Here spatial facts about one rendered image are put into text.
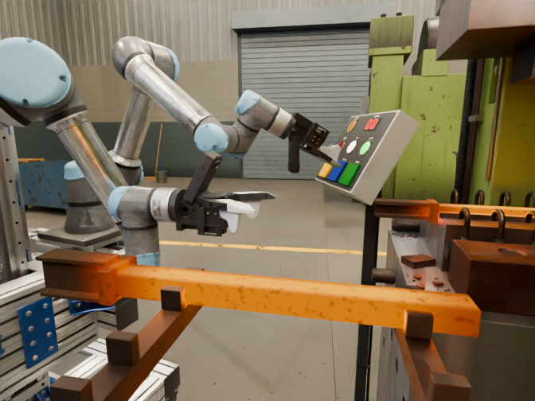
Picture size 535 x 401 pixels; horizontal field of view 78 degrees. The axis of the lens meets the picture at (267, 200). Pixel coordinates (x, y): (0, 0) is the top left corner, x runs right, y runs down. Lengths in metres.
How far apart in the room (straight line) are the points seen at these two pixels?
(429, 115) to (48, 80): 5.15
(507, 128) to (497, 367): 0.51
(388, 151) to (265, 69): 7.92
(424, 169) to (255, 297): 5.27
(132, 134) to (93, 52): 9.59
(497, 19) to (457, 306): 0.41
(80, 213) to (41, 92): 0.57
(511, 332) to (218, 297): 0.34
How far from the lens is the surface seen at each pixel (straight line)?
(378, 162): 1.03
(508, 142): 0.87
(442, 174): 5.57
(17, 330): 1.14
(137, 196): 0.75
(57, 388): 0.24
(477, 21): 0.59
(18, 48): 0.74
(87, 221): 1.22
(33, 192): 5.90
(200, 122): 0.89
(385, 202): 0.63
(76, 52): 11.08
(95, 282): 0.39
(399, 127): 1.06
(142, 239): 0.78
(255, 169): 8.81
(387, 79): 5.59
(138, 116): 1.21
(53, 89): 0.72
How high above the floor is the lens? 1.13
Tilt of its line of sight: 11 degrees down
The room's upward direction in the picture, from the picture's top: straight up
